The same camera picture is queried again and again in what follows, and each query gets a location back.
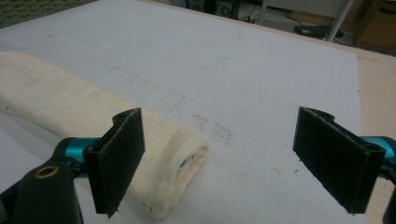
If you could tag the brown cardboard box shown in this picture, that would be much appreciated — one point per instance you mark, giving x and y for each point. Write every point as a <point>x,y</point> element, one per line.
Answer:
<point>376,25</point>

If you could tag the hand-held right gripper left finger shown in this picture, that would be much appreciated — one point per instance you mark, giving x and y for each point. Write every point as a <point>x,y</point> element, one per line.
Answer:
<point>115,161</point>

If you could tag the black power strip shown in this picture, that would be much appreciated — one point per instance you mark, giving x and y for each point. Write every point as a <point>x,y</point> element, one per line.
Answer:
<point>314,30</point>

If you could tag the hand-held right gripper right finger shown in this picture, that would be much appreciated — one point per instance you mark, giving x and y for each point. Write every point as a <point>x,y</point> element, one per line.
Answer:
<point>339,158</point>

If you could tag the cream towel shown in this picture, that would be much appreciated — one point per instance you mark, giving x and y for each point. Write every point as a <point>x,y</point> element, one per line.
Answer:
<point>62,102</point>

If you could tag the white metal stand leg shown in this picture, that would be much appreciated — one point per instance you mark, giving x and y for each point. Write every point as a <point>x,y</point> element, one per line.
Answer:
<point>341,19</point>

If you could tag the green patterned carpet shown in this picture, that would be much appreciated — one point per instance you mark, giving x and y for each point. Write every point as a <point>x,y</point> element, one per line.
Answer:
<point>28,9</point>

